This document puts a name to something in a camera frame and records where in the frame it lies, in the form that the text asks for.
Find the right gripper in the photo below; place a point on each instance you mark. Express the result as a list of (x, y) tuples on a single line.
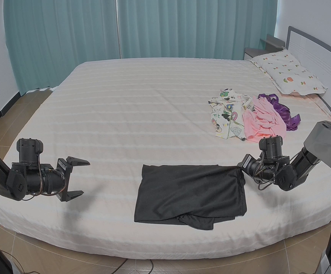
[(251, 165)]

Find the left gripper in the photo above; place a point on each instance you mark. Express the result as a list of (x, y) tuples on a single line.
[(51, 180)]

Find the black garment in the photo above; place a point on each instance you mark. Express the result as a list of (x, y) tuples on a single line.
[(188, 193)]

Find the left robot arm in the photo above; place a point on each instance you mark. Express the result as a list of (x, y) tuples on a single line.
[(17, 184)]

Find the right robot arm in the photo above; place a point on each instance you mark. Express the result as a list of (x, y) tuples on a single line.
[(325, 144)]

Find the bed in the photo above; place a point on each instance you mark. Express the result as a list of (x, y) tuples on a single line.
[(125, 110)]

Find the pink garment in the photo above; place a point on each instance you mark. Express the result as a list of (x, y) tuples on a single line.
[(261, 124)]

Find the white printed garment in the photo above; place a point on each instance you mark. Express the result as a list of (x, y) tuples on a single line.
[(225, 116)]

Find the purple garment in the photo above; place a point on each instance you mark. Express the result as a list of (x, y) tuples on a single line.
[(288, 116)]

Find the white printed pillow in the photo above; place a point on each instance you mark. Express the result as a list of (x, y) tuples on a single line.
[(288, 70)]

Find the grey bedside table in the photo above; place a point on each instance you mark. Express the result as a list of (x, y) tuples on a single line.
[(254, 51)]

